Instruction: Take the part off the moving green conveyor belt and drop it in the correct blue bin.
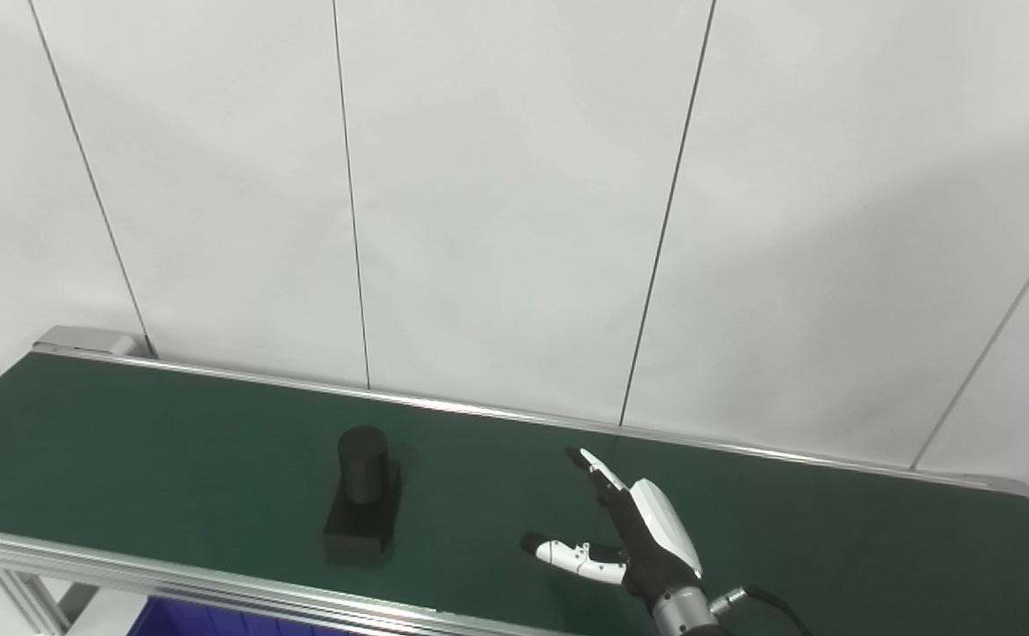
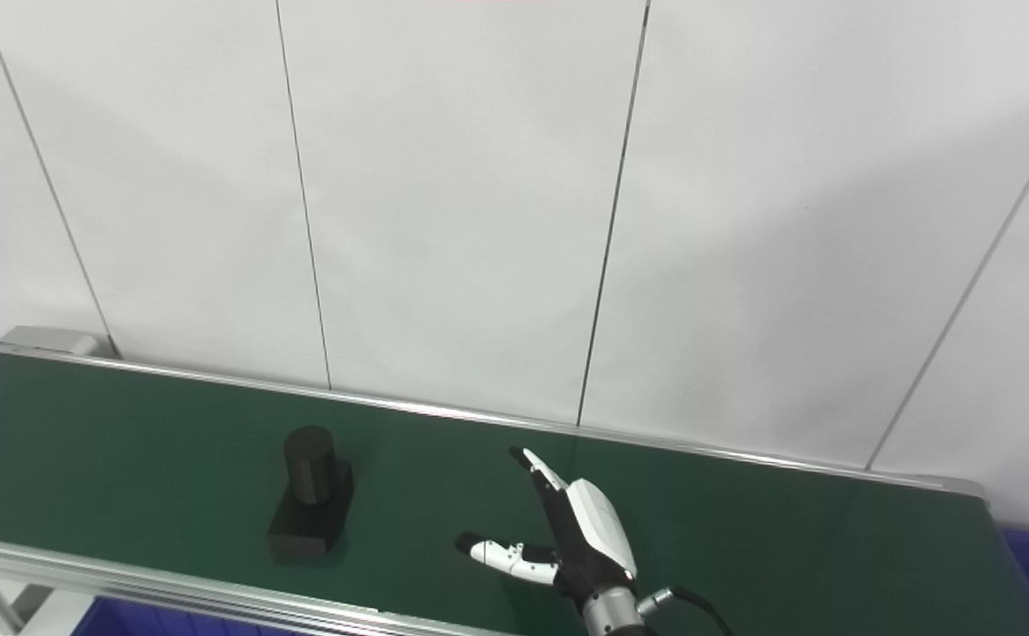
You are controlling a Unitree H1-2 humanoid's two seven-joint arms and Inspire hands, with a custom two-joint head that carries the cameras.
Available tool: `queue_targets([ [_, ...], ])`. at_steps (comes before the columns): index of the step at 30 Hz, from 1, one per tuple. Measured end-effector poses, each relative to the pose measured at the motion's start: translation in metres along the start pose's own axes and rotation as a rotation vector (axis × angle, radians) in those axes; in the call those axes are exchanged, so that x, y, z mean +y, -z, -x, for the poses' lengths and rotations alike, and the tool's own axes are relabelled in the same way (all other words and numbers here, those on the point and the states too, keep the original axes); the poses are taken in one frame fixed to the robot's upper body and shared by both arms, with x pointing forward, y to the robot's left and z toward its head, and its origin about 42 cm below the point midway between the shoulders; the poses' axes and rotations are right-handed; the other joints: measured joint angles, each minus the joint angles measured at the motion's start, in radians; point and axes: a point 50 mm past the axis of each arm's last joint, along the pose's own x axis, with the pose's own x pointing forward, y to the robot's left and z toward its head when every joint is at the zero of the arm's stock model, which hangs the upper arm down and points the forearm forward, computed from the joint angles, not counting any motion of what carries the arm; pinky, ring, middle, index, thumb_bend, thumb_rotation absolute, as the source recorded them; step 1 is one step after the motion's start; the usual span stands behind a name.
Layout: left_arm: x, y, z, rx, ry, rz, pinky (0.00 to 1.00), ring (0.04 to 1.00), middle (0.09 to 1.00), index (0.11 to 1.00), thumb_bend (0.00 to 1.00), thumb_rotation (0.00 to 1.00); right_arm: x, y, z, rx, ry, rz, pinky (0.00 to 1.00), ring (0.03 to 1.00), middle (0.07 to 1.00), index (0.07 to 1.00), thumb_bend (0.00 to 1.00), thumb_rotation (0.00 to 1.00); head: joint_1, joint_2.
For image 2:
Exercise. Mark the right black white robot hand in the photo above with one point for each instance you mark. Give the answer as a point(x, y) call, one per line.
point(589, 539)

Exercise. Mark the black cylinder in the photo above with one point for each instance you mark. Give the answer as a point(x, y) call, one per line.
point(309, 486)

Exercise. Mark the green conveyor belt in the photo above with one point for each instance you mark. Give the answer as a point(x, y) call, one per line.
point(744, 539)

